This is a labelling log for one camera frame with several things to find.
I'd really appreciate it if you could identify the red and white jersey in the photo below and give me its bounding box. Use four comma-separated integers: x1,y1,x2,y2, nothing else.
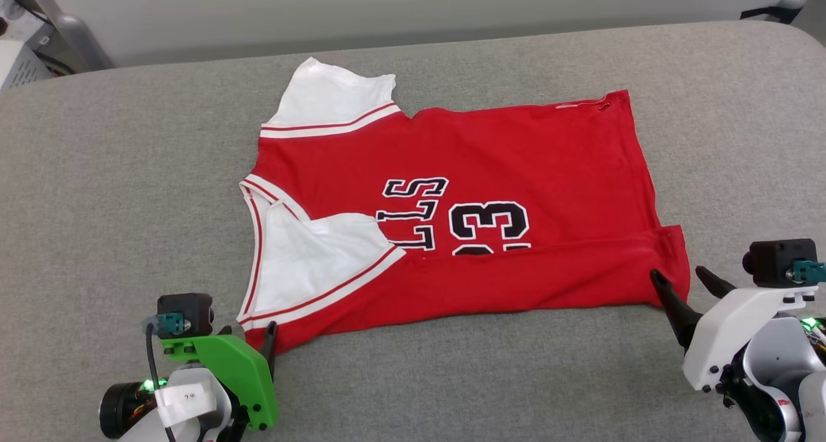
236,57,691,356

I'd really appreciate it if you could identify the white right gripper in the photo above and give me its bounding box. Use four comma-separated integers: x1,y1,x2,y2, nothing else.
650,266,817,392

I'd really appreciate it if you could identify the white partition panel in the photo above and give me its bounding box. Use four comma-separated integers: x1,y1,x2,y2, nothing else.
39,0,807,68

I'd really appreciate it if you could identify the grey metal panel stand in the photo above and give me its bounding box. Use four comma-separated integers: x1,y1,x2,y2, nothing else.
741,0,809,25
19,0,117,72

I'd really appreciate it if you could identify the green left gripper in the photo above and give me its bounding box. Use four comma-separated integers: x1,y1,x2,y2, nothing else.
161,321,279,431

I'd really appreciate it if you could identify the teal left camera connector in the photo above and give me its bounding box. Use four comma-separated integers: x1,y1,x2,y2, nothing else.
143,313,192,338

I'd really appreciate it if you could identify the teal camera connector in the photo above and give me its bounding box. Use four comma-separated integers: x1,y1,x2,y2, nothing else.
791,260,826,285
143,313,192,338

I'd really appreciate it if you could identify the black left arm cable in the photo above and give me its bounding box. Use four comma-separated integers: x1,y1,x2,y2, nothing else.
145,323,178,442

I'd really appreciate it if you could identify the teal right camera connector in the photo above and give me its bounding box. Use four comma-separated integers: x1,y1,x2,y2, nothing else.
791,260,826,285

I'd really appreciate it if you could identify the white equipment box with handle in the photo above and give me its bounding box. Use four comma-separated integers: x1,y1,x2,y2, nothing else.
0,39,54,93

